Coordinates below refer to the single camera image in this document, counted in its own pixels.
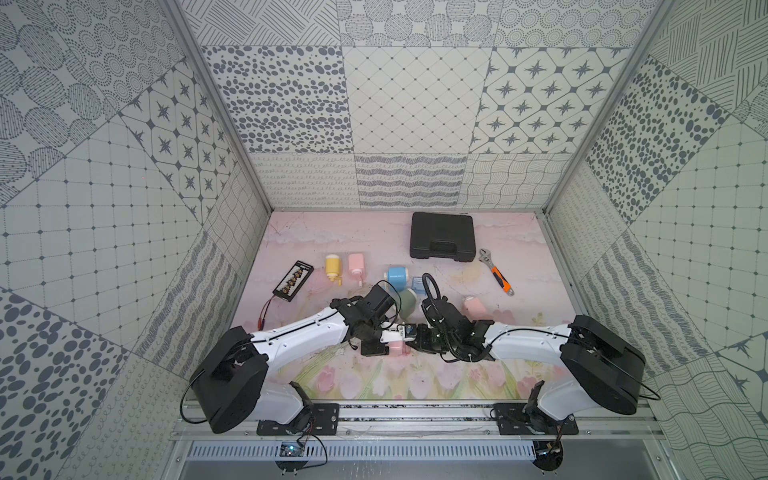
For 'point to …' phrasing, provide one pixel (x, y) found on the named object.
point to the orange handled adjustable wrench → (501, 279)
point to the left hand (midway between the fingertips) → (393, 341)
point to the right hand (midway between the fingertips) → (408, 345)
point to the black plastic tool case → (442, 236)
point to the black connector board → (293, 282)
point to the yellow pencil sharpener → (333, 268)
